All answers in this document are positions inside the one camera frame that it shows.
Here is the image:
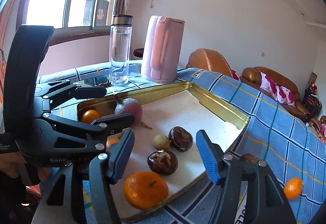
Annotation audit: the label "small mandarin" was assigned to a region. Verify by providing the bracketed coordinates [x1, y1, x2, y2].
[80, 109, 101, 124]
[283, 177, 303, 200]
[106, 137, 119, 152]

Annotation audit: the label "small mandarin front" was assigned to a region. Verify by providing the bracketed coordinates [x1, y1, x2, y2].
[80, 109, 101, 124]

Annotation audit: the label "dark mangosteen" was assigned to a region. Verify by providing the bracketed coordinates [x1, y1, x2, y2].
[147, 149, 178, 176]
[168, 126, 193, 152]
[239, 153, 259, 164]

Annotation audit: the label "purple red radish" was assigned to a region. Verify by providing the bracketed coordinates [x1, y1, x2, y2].
[113, 94, 152, 130]

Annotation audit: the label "small yellow longan fruit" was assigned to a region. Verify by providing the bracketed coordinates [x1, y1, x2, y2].
[152, 135, 170, 150]

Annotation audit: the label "large orange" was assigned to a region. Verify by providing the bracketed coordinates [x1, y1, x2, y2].
[123, 171, 169, 210]

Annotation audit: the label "person left hand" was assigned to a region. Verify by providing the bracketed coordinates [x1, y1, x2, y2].
[0, 152, 52, 181]

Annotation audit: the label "black smartphone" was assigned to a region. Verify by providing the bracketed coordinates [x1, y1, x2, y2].
[74, 75, 111, 87]

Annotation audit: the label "blue plaid tablecloth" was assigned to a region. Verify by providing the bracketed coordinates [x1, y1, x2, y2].
[37, 60, 325, 223]

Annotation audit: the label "gold metal tin tray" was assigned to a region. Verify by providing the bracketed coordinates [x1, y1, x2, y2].
[76, 80, 250, 223]

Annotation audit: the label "clear glass water bottle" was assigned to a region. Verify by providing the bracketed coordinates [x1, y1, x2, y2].
[109, 14, 133, 86]

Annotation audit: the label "brown leather armchair right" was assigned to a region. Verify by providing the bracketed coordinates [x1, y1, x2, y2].
[308, 115, 326, 144]

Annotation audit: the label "brown leather armchair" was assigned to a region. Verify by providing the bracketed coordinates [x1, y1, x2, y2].
[308, 115, 326, 144]
[186, 49, 240, 81]

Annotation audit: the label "pink electric kettle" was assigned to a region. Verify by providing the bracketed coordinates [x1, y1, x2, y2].
[141, 15, 185, 83]

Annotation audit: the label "pink floral pillow right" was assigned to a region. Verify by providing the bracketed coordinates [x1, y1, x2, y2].
[276, 86, 295, 107]

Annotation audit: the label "pink floral pillow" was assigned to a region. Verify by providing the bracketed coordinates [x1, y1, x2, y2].
[260, 72, 277, 99]
[276, 86, 295, 107]

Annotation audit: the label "pink floral pillow left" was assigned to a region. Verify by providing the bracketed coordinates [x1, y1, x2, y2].
[260, 72, 277, 99]

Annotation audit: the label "stacked dark chairs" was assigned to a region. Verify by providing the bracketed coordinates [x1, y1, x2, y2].
[302, 88, 322, 119]

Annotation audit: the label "brown leather long sofa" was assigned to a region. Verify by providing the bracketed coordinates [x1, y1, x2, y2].
[240, 66, 311, 122]

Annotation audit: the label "tall decorated vase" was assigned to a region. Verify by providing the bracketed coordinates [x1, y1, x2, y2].
[308, 72, 317, 87]

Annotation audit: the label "brown leather armchair near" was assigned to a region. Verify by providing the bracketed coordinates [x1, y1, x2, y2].
[186, 49, 240, 81]

